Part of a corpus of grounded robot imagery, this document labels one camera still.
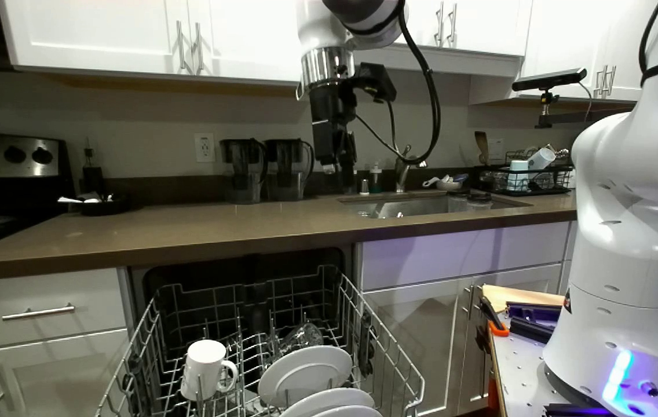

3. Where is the stainless black stove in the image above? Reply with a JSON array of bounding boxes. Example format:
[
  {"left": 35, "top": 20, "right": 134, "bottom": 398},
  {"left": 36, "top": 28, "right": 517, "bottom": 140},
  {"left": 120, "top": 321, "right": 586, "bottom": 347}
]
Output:
[{"left": 0, "top": 130, "right": 75, "bottom": 256}]

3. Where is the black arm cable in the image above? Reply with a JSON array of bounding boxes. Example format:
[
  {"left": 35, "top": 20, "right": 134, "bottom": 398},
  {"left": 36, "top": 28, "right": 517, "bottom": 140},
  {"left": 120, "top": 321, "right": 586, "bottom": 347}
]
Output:
[{"left": 352, "top": 0, "right": 445, "bottom": 168}]

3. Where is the wooden board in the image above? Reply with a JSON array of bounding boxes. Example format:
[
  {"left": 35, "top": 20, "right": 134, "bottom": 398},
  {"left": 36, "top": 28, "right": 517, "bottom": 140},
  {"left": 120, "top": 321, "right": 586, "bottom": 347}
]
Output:
[{"left": 480, "top": 283, "right": 568, "bottom": 314}]

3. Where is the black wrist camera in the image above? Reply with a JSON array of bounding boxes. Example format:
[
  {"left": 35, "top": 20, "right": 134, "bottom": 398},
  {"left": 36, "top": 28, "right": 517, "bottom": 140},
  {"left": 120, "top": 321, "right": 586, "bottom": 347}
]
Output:
[{"left": 354, "top": 62, "right": 398, "bottom": 105}]

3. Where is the white dinner plate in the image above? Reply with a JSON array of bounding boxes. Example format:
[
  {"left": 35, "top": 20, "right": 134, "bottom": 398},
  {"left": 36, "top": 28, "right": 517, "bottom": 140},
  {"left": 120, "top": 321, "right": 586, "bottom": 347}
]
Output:
[
  {"left": 257, "top": 342, "right": 354, "bottom": 409},
  {"left": 316, "top": 403, "right": 384, "bottom": 417},
  {"left": 279, "top": 385, "right": 378, "bottom": 417}
]

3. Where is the white ceramic mug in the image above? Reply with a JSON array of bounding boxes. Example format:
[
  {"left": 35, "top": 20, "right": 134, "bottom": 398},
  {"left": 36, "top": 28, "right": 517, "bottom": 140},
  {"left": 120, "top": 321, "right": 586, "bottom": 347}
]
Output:
[{"left": 178, "top": 339, "right": 240, "bottom": 403}]

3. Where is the grey lower sink cabinet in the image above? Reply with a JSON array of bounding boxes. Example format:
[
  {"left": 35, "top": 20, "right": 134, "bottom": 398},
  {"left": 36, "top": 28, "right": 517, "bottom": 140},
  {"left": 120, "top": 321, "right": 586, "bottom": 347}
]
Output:
[{"left": 354, "top": 218, "right": 579, "bottom": 417}]

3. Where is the wire dishwasher rack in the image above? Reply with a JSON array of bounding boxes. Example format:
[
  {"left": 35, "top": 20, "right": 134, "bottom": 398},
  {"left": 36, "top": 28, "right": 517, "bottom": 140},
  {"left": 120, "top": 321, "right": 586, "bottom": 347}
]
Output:
[{"left": 96, "top": 264, "right": 428, "bottom": 417}]

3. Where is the steel kitchen sink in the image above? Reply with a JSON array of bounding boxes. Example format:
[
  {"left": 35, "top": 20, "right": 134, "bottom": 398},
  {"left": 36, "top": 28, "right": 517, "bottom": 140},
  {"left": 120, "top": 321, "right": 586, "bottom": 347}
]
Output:
[{"left": 340, "top": 189, "right": 532, "bottom": 223}]

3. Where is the dish drying rack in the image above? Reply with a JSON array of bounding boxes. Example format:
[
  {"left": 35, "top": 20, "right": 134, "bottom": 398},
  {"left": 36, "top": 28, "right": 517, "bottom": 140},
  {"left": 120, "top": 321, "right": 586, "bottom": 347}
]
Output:
[{"left": 472, "top": 144, "right": 579, "bottom": 196}]

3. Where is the grey drawer with handle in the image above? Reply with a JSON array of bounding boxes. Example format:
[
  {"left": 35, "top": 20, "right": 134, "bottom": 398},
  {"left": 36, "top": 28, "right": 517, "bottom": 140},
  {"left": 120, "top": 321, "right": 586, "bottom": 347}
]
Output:
[{"left": 0, "top": 267, "right": 129, "bottom": 351}]

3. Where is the dark bowl with paper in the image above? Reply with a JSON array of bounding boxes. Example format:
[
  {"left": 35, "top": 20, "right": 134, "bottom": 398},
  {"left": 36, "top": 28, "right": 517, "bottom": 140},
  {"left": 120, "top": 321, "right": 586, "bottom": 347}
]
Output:
[{"left": 55, "top": 191, "right": 137, "bottom": 218}]

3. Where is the grey lower cabinet door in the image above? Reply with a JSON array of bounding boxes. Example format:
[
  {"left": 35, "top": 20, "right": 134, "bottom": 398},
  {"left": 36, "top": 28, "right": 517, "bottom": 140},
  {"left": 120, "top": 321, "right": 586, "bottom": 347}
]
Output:
[{"left": 0, "top": 328, "right": 134, "bottom": 417}]

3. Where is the black coffee maker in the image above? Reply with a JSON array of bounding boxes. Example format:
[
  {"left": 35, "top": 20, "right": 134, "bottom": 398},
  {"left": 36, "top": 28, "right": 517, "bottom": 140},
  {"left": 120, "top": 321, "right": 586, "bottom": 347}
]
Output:
[
  {"left": 261, "top": 137, "right": 309, "bottom": 201},
  {"left": 218, "top": 137, "right": 266, "bottom": 203}
]

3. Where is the white upper cabinet with handles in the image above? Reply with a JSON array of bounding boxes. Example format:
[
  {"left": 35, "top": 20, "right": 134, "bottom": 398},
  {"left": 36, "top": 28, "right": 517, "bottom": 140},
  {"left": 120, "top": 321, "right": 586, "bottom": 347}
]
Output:
[{"left": 0, "top": 0, "right": 305, "bottom": 85}]

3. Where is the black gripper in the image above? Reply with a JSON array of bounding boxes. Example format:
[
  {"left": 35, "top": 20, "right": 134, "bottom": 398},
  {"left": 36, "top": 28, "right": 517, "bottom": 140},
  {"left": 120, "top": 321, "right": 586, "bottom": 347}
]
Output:
[{"left": 309, "top": 77, "right": 359, "bottom": 191}]

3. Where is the clear drinking glass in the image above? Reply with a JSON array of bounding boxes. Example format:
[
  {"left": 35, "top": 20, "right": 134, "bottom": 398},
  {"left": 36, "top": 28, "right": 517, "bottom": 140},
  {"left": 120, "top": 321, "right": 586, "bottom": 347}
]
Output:
[{"left": 276, "top": 314, "right": 327, "bottom": 355}]

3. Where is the black clamp bar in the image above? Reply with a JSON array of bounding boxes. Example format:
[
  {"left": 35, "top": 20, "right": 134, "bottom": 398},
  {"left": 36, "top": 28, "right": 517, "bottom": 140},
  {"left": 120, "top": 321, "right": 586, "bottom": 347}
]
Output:
[{"left": 543, "top": 398, "right": 619, "bottom": 417}]

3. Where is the white wall outlet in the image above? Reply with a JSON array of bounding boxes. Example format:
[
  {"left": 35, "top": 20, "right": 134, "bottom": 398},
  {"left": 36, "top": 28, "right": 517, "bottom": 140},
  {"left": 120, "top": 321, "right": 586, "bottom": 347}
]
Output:
[{"left": 192, "top": 131, "right": 218, "bottom": 164}]

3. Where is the dark glass bottle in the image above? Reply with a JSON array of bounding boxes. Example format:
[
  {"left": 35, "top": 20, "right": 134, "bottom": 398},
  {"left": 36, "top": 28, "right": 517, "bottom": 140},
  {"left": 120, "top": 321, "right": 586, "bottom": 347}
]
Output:
[{"left": 78, "top": 146, "right": 108, "bottom": 196}]

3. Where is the metal sink faucet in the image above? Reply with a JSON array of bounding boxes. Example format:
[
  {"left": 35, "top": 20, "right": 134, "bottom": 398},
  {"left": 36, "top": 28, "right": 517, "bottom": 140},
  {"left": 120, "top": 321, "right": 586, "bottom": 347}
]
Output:
[{"left": 391, "top": 147, "right": 418, "bottom": 196}]

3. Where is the black stereo camera on stand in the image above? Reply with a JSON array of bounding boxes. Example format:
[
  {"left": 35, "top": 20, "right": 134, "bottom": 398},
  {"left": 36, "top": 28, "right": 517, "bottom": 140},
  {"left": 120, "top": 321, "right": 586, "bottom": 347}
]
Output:
[{"left": 509, "top": 64, "right": 590, "bottom": 131}]

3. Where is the orange black clamp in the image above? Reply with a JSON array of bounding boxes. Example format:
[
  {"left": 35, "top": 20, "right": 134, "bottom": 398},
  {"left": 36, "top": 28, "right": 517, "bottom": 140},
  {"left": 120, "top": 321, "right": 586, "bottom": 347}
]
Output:
[{"left": 472, "top": 288, "right": 514, "bottom": 341}]

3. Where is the open dishwasher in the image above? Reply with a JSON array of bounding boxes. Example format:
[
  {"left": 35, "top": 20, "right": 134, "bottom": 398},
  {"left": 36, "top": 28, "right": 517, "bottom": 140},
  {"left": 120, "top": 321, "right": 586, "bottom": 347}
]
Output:
[{"left": 128, "top": 245, "right": 361, "bottom": 417}]

